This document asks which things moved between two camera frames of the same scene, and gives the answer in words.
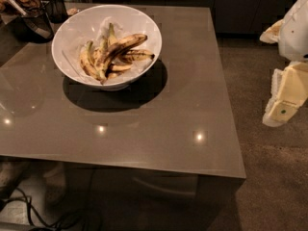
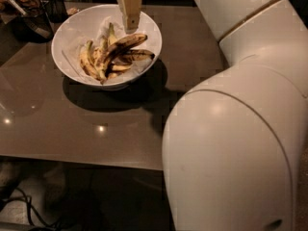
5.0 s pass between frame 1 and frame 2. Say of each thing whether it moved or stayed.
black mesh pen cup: stayed
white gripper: moved
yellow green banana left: stayed
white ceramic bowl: stayed
